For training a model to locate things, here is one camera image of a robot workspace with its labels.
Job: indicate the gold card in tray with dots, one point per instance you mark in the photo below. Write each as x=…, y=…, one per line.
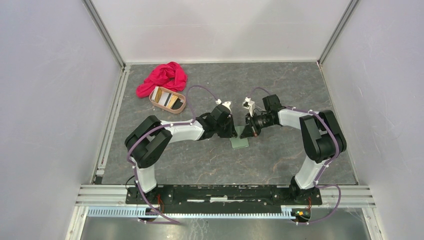
x=169, y=101

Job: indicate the red crumpled cloth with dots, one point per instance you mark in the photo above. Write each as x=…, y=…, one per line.
x=170, y=76

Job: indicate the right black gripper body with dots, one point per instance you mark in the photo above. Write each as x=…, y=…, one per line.
x=260, y=121

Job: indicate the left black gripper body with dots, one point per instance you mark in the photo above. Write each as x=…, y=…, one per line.
x=221, y=130

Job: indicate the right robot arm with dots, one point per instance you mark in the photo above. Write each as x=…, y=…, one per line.
x=322, y=138

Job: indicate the green card holder wallet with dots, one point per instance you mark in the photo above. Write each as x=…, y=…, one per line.
x=238, y=142

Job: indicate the stack of upright cards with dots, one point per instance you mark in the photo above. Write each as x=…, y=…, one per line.
x=156, y=94

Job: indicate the aluminium frame rail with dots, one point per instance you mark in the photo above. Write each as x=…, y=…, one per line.
x=110, y=201

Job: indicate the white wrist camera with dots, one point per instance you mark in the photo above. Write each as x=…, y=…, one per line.
x=250, y=105
x=226, y=104

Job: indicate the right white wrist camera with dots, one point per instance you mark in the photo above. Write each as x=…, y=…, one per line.
x=250, y=105

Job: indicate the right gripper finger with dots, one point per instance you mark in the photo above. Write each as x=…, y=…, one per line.
x=248, y=132
x=248, y=120

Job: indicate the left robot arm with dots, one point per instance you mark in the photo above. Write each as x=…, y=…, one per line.
x=147, y=142

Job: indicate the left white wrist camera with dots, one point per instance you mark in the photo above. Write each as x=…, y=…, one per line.
x=226, y=104

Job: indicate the pink oval card tray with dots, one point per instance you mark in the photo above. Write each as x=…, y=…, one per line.
x=182, y=97

